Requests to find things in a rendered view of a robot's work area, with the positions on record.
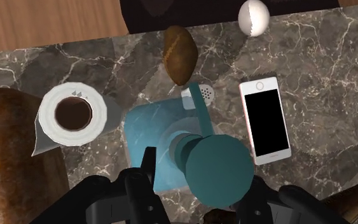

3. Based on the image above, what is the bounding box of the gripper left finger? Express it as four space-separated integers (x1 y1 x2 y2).
31 146 171 224

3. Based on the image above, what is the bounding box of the brown potato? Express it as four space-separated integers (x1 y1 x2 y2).
162 25 199 87

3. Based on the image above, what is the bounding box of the white smartphone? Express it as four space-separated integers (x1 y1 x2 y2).
238 76 293 166

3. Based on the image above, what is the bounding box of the white egg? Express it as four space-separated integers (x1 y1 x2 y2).
237 0 271 38

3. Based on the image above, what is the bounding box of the white toilet paper roll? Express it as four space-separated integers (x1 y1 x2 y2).
31 81 124 157

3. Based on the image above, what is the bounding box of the brown wooden object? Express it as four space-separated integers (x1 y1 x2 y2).
321 178 358 224

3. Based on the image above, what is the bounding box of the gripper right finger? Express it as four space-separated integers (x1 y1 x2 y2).
230 175 345 224

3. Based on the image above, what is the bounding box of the white salt shaker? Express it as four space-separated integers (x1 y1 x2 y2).
181 83 216 111

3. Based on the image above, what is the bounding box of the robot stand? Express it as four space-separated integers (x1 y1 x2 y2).
119 0 341 35

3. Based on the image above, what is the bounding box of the large brown rounded object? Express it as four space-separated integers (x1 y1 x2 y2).
0 87 71 224

